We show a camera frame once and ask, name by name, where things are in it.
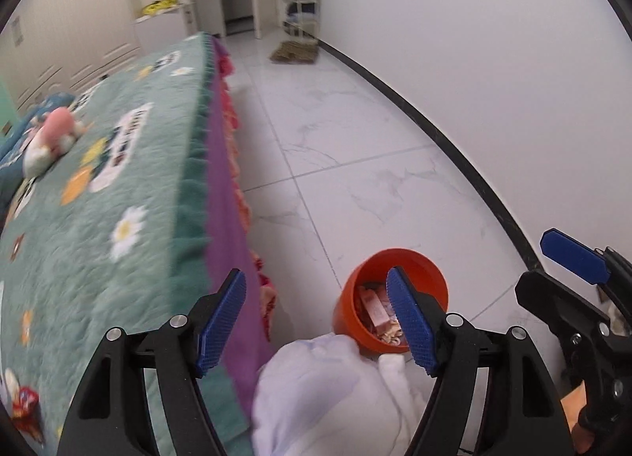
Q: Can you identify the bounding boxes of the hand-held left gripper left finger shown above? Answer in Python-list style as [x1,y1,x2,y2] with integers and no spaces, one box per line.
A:
[56,268,248,456]

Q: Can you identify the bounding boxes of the red snack packet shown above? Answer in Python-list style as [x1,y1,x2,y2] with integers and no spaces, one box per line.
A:
[10,384,43,442]

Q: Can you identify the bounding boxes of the orange plastic bucket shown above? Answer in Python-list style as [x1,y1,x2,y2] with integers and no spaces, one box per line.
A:
[332,248,449,355]

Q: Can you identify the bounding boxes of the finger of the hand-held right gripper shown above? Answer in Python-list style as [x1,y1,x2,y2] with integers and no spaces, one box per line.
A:
[540,228,632,289]
[515,269,615,341]

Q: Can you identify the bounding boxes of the green printed blanket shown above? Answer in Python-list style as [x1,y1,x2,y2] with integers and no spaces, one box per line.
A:
[0,32,258,456]

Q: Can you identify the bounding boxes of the blue printed quilt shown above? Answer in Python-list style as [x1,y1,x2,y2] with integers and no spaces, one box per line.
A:
[0,93,75,200]

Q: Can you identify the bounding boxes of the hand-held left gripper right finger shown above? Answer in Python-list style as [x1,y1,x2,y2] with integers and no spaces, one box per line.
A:
[385,266,576,456]

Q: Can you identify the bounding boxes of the person's right hand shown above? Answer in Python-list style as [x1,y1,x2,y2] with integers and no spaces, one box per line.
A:
[560,379,596,454]

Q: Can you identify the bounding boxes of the person's white trousers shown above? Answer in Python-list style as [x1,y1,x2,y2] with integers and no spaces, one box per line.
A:
[251,332,435,456]

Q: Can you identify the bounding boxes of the purple bed sheet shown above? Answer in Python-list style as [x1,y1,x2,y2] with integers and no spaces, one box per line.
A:
[200,34,277,437]

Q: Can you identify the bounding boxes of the white shoe rack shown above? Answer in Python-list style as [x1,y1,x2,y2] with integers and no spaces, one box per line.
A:
[282,0,322,39]

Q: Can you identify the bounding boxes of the pink plush toy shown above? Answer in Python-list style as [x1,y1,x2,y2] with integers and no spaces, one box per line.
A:
[40,108,86,157]

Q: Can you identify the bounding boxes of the yellow toys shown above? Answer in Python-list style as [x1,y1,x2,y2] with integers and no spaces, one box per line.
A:
[141,0,181,17]

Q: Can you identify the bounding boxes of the white cat plush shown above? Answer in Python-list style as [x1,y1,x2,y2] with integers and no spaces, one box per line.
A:
[24,139,56,178]

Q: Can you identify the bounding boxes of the woven doormat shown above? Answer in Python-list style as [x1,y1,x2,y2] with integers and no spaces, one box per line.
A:
[269,40,319,64]

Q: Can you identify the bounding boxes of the pink ruffled bed skirt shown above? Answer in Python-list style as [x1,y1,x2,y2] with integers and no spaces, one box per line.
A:
[214,39,280,343]

